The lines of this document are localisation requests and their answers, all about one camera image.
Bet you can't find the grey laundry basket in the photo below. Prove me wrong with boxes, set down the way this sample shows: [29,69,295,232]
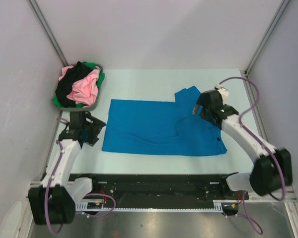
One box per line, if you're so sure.
[57,63,105,114]

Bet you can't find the blue t shirt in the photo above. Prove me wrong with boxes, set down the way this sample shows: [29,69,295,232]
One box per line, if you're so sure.
[102,86,227,157]

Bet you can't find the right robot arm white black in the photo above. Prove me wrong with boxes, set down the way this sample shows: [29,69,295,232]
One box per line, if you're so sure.
[193,89,293,199]

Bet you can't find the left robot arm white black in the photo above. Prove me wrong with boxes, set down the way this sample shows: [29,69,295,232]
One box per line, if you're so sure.
[28,111,106,225]

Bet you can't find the pink t shirt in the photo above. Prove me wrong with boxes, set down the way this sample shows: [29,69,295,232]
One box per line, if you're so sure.
[52,62,105,109]

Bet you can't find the black t shirt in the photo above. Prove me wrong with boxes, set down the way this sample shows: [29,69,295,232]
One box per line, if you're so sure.
[55,61,92,108]

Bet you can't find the green t shirt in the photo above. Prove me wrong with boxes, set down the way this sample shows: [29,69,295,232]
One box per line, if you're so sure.
[51,61,106,109]

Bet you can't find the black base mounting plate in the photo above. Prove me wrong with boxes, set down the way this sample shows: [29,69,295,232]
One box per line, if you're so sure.
[69,174,248,205]

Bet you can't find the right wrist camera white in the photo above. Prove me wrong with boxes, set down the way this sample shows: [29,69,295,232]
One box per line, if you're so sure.
[215,84,229,105]

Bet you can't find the aluminium frame rail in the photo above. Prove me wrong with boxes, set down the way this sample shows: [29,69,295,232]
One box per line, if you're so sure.
[29,180,295,201]

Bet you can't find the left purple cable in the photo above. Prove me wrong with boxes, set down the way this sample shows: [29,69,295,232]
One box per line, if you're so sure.
[36,118,117,235]

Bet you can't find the purple cable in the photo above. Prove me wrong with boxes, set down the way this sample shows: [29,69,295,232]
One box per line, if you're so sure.
[218,76,288,235]
[36,118,117,235]

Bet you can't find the white slotted cable duct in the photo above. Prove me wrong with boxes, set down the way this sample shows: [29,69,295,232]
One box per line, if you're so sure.
[75,200,223,213]

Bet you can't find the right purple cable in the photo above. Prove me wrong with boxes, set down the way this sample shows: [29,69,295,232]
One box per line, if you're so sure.
[218,76,288,235]

